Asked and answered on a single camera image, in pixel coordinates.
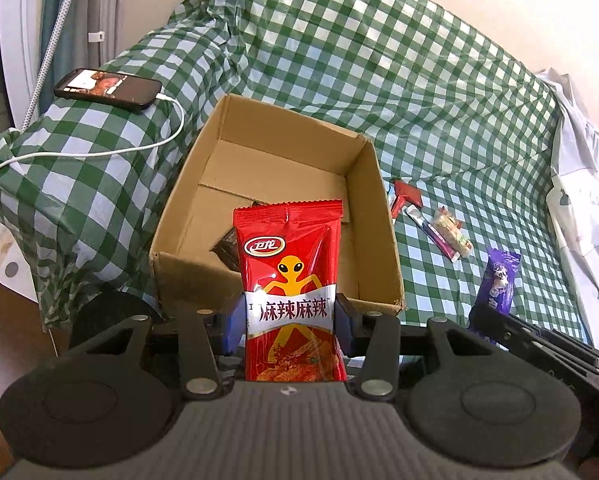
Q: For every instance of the dark brown snack packet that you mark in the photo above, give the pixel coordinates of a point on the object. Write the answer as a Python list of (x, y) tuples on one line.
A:
[(227, 251)]

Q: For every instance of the grey curtain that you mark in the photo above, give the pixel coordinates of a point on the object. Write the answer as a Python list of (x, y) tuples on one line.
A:
[(88, 40)]

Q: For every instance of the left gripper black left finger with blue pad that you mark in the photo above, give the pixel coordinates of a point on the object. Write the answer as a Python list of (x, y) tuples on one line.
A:
[(204, 332)]

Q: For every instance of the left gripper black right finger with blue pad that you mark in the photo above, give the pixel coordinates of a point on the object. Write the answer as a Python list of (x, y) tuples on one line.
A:
[(375, 335)]

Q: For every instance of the black smartphone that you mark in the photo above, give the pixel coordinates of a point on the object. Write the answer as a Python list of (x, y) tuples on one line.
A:
[(127, 92)]

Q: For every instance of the green checkered cloth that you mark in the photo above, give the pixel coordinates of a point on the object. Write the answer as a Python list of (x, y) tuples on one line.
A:
[(446, 108)]

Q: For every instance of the red square snack packet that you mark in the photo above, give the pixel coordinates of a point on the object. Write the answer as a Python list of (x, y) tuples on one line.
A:
[(405, 195)]

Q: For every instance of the clear nougat candy packet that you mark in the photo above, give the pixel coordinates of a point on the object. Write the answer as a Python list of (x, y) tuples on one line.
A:
[(449, 226)]

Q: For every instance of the red spicy snack packet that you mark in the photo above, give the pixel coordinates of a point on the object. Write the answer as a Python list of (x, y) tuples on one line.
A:
[(289, 261)]

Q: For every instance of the purple white stick packet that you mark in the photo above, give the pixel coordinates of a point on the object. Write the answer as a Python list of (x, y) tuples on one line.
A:
[(425, 226)]

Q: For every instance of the purple chocolate bar wrapper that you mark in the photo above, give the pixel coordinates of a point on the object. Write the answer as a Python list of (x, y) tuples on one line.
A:
[(497, 287)]

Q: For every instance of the brown cardboard box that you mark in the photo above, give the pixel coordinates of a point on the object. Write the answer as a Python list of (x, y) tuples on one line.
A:
[(251, 152)]

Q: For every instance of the white plastic bag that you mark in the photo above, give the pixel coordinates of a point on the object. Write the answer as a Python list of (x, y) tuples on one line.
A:
[(573, 200)]

